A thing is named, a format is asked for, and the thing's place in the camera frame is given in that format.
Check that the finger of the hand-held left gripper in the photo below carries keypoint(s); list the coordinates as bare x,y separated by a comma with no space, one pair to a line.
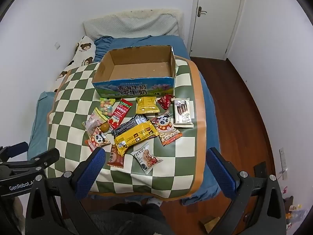
17,148
46,157

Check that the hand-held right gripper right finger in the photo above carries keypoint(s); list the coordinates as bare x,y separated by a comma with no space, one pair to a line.
220,173

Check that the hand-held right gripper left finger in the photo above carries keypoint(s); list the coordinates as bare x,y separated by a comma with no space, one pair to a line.
93,170

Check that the brown pastry packet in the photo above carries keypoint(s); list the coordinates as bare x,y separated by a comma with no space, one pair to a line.
116,159

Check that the white cookie packet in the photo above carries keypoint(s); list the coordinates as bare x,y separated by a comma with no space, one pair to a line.
146,159

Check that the blue cardboard box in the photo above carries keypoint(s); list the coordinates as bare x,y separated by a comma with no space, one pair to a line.
132,89

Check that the person's left forearm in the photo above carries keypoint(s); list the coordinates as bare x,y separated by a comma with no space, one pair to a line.
17,210

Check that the panda print snack packet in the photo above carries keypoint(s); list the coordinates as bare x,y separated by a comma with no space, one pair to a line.
163,124
97,139

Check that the black floor box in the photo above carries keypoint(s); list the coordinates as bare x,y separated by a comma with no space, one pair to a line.
260,168

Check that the amber jelly cup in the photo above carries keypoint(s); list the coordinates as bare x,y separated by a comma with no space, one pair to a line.
105,127

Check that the pink snack packet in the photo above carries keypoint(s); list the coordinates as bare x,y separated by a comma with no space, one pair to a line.
95,121

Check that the green white checkered mat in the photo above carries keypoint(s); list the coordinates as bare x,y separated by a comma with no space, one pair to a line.
171,156

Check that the large yellow snack packet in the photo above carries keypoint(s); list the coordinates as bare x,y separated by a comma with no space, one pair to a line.
137,137

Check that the blue bed sheet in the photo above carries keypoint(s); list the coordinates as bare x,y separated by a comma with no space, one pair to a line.
210,117

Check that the black snack packet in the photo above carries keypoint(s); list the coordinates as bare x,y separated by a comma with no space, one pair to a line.
129,124

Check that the person's dark trousers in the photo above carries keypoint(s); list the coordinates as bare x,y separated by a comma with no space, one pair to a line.
127,220

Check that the orange snack packet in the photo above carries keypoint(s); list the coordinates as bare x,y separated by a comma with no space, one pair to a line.
171,137

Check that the colourful candy bag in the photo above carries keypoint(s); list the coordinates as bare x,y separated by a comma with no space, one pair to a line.
107,109

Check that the long red snack packet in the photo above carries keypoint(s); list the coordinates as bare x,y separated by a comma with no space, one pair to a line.
120,112

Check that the white power strip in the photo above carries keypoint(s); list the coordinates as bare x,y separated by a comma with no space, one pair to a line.
283,162

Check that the person's white sock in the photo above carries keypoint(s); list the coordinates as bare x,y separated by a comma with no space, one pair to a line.
154,201

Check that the white chocolate biscuit packet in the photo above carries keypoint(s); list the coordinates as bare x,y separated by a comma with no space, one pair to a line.
183,112

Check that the colourful clutter pile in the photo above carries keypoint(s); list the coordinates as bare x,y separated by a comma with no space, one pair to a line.
294,208

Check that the small yellow snack packet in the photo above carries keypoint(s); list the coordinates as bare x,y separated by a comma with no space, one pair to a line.
146,105

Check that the small red snack packet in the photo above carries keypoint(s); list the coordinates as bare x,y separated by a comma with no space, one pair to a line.
165,100

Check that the bear print pillow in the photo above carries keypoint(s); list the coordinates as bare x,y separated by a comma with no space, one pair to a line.
84,49

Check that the blue ruffled pillow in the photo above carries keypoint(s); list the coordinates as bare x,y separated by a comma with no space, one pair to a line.
104,47

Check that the white door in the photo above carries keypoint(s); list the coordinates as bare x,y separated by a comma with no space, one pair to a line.
215,29

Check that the white quilted cushion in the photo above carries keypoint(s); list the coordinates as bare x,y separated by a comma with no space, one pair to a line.
137,24

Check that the white wall socket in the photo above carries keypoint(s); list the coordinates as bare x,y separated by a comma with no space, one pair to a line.
57,45

